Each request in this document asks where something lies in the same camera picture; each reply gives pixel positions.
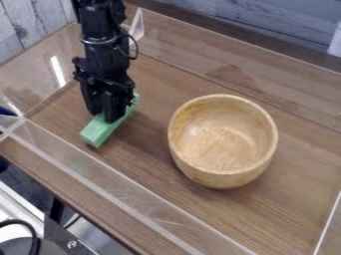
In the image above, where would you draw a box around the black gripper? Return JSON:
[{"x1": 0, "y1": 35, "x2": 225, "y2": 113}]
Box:
[{"x1": 72, "y1": 57, "x2": 134, "y2": 124}]

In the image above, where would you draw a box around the green rectangular block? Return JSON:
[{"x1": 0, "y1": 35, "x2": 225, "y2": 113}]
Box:
[{"x1": 80, "y1": 93, "x2": 141, "y2": 148}]

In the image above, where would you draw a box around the black table leg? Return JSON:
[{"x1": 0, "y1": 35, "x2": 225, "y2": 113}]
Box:
[{"x1": 49, "y1": 198, "x2": 65, "y2": 223}]

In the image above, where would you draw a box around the clear acrylic tray wall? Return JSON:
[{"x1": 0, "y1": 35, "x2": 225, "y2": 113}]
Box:
[{"x1": 0, "y1": 4, "x2": 341, "y2": 255}]

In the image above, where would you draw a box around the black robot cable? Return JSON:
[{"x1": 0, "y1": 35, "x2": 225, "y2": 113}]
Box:
[{"x1": 116, "y1": 28, "x2": 141, "y2": 62}]

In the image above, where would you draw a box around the black cable loop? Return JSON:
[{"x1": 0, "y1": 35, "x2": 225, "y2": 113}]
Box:
[{"x1": 0, "y1": 218, "x2": 44, "y2": 255}]

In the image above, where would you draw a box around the brown wooden bowl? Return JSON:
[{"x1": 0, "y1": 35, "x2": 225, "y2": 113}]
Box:
[{"x1": 168, "y1": 94, "x2": 278, "y2": 189}]

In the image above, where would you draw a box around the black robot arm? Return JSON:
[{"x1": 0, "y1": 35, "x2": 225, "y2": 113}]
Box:
[{"x1": 70, "y1": 0, "x2": 134, "y2": 124}]

